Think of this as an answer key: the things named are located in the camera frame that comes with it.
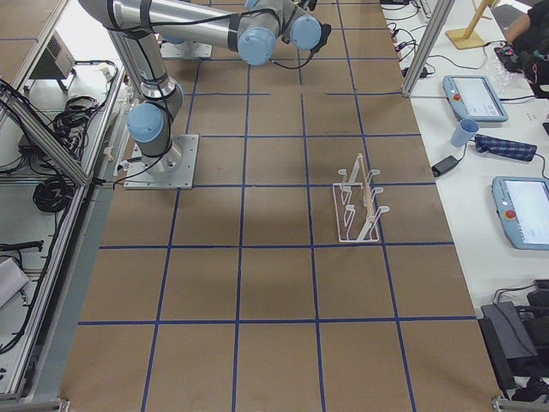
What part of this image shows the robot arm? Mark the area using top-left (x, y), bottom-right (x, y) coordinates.
top-left (81, 1), bottom-right (332, 173)

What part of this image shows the blue cup on desk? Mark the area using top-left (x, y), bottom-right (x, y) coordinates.
top-left (450, 118), bottom-right (480, 148)

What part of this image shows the black power adapter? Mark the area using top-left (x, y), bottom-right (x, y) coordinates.
top-left (431, 155), bottom-right (460, 178)

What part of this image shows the teach pendant far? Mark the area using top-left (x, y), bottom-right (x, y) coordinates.
top-left (442, 76), bottom-right (509, 123)

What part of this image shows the teach pendant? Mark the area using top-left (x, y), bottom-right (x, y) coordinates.
top-left (492, 176), bottom-right (548, 251)
top-left (442, 76), bottom-right (509, 123)

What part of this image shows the teach pendant near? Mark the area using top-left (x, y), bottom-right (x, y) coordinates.
top-left (492, 176), bottom-right (548, 251)

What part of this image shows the wooden stand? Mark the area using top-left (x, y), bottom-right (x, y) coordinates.
top-left (445, 0), bottom-right (498, 50)

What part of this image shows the white wire cup rack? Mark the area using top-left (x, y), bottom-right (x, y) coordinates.
top-left (331, 153), bottom-right (390, 244)

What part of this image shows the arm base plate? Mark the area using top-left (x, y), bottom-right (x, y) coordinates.
top-left (123, 135), bottom-right (199, 190)
top-left (160, 40), bottom-right (213, 60)

